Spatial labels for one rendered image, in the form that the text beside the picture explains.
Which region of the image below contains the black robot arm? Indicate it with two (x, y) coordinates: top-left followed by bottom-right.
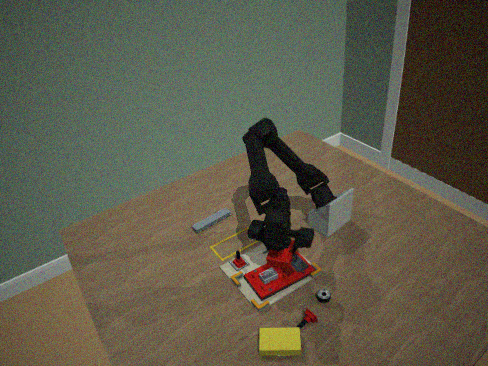
(242, 117), (338, 251)

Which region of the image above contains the black toy wheel with grey hub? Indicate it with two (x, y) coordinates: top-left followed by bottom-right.
(317, 289), (331, 303)

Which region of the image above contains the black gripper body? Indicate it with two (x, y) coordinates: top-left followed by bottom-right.
(247, 212), (314, 248)

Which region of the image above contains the yellow rectangular block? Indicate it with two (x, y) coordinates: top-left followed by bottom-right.
(259, 327), (301, 356)

